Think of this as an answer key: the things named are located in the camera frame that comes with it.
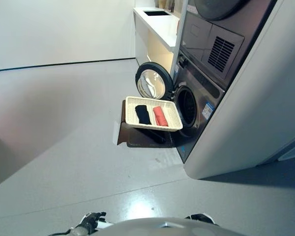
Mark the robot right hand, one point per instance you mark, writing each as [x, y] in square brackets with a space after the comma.
[201, 216]

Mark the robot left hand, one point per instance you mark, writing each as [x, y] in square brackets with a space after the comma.
[91, 220]

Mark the red garment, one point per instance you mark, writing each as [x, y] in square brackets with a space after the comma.
[160, 116]

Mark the black garment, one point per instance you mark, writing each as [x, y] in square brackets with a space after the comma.
[143, 115]

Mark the grey front-load washing machine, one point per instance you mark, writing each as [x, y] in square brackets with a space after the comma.
[248, 110]
[204, 98]

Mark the round washing machine door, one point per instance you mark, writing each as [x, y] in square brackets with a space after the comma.
[167, 81]

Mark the grey robot torso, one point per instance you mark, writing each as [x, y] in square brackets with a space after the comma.
[162, 228]

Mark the brown stool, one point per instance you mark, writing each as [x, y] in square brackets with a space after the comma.
[137, 140]

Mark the blue energy label sticker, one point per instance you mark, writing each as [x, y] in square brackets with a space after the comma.
[208, 111]

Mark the white woven laundry basket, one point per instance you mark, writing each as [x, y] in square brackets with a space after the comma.
[131, 115]

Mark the white counter shelf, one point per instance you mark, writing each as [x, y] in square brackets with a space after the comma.
[159, 27]

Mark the black countertop hob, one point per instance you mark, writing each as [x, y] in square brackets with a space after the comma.
[157, 13]

